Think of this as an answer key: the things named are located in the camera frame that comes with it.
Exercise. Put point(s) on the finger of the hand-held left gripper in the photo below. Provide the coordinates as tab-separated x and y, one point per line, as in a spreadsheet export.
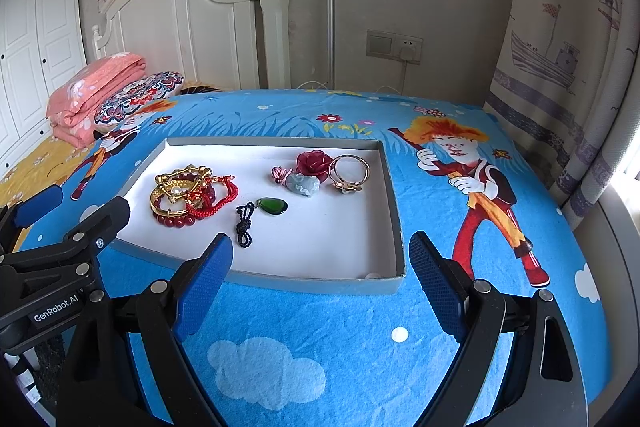
35	204
105	222

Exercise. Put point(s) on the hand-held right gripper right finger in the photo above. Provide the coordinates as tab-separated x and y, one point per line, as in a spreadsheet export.
436	292

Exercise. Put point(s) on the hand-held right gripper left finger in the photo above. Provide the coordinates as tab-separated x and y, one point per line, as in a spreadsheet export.
205	292

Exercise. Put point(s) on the gold bangle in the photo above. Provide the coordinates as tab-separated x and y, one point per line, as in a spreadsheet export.
159	205

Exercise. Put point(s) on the grey cardboard box tray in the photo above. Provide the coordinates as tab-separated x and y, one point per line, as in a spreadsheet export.
310	237

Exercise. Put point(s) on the pale jade charm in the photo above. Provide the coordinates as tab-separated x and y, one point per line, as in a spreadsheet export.
302	184

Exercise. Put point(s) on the blue cartoon printed cloth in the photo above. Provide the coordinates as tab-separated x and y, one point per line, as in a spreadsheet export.
350	332

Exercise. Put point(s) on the pink folded blanket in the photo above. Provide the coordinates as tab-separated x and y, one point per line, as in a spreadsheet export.
90	92

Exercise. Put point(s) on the patterned pillow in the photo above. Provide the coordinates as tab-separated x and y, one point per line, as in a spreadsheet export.
140	94

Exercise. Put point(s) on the white wardrobe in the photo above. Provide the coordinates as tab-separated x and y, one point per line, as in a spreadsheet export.
30	57

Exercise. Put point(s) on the red rose hair clip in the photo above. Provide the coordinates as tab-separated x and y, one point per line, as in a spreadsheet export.
311	163

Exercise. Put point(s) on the white wooden headboard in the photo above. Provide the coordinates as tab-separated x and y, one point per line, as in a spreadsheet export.
200	32

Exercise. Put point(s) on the ship printed curtain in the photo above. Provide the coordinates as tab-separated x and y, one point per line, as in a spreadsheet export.
550	57

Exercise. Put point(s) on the silver metal rod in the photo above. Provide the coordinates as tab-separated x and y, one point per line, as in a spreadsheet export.
330	32

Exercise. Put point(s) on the beige wall socket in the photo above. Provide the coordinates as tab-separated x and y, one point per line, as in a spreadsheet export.
382	44

